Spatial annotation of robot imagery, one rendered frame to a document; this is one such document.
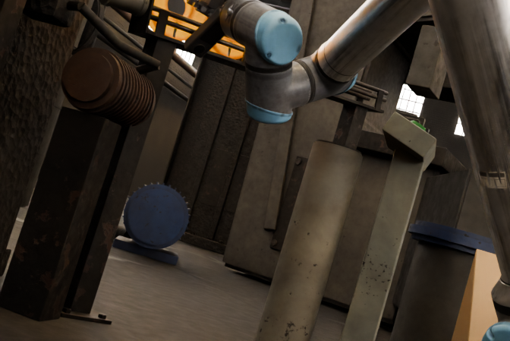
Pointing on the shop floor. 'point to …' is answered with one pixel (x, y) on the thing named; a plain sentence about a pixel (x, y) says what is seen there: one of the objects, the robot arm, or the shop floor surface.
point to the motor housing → (73, 179)
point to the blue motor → (154, 222)
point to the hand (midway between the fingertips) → (188, 0)
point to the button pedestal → (388, 225)
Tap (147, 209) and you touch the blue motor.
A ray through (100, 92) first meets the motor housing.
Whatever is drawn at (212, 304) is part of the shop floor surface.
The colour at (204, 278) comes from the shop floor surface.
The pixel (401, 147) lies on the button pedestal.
